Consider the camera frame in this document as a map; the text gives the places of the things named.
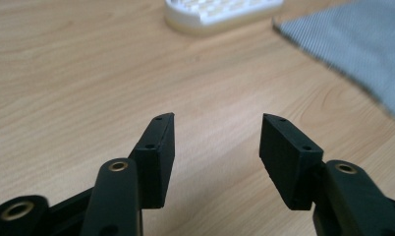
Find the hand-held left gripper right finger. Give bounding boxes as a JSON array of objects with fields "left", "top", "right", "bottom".
[{"left": 258, "top": 113, "right": 395, "bottom": 236}]

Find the grey woven cloth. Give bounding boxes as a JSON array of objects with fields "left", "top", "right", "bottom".
[{"left": 272, "top": 0, "right": 395, "bottom": 125}]

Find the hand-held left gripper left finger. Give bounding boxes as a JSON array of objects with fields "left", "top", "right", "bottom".
[{"left": 80, "top": 112, "right": 176, "bottom": 236}]

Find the white perforated plastic tray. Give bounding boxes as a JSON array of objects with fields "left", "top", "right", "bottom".
[{"left": 163, "top": 0, "right": 285, "bottom": 35}]

